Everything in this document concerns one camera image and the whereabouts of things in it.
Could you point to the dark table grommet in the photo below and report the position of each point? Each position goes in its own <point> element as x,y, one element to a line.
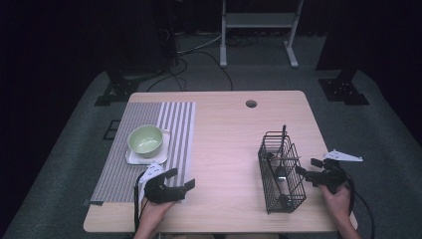
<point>251,104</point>

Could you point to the grey striped placemat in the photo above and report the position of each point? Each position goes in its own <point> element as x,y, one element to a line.
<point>175,126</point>

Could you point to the white metal stand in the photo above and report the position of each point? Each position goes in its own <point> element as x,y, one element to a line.
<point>258,20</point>

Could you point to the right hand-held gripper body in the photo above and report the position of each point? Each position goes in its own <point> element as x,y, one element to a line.
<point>333,177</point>

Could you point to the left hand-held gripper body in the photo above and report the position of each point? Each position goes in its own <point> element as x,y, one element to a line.
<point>162,194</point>

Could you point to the person's right hand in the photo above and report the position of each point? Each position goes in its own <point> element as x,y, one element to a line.
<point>340,204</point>

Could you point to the person's left hand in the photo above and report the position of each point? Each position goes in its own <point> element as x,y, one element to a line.
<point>154,212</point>

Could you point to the black stand base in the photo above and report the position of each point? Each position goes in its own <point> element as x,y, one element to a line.
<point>343,91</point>
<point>116,91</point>

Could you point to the white square plate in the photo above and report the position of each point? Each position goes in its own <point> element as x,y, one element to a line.
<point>164,156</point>

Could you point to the green bowl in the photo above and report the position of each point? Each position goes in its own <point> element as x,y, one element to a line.
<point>145,141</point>

